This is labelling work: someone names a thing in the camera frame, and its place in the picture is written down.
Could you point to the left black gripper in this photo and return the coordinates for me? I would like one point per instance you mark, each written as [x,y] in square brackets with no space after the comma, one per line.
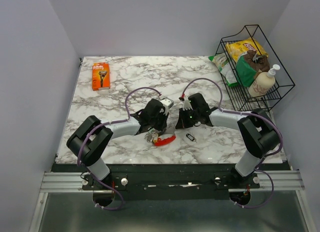
[163,124]

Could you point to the small black key fob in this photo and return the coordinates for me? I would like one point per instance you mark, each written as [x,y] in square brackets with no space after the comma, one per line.
[191,137]

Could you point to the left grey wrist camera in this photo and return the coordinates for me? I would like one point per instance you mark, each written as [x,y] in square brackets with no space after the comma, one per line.
[167,103]

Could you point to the black wire basket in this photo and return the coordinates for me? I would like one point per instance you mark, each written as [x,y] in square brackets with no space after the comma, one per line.
[245,75]

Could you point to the orange razor box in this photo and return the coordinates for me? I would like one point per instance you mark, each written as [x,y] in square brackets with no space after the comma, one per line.
[100,76]

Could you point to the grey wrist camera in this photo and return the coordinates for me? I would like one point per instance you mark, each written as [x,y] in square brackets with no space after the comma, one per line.
[186,103]
[167,103]

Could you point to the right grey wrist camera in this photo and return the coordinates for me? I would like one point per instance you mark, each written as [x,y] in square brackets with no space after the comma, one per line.
[186,103]

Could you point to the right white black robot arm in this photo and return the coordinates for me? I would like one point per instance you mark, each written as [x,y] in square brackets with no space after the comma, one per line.
[258,132]

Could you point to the yellow chips bag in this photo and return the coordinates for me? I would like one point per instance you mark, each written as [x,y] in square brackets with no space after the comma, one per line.
[238,49]

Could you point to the green white snack bag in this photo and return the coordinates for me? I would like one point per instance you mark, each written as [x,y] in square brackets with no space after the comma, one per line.
[222,63]

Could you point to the brown crumpled cloth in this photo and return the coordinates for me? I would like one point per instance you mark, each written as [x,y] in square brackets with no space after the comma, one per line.
[257,61]

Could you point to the cream lotion pump bottle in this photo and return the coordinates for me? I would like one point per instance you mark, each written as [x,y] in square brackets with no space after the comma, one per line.
[263,82]

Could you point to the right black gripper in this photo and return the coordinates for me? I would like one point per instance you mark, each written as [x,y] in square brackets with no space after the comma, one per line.
[182,123]

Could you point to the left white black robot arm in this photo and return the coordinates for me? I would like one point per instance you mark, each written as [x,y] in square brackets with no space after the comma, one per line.
[89,141]

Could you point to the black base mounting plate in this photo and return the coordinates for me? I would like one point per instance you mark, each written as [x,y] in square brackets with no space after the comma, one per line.
[183,182]

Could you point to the red white keyring carabiner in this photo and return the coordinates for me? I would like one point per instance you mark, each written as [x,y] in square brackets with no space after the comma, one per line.
[162,140]

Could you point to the aluminium rail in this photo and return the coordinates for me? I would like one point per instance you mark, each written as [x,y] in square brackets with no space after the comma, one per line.
[61,182]

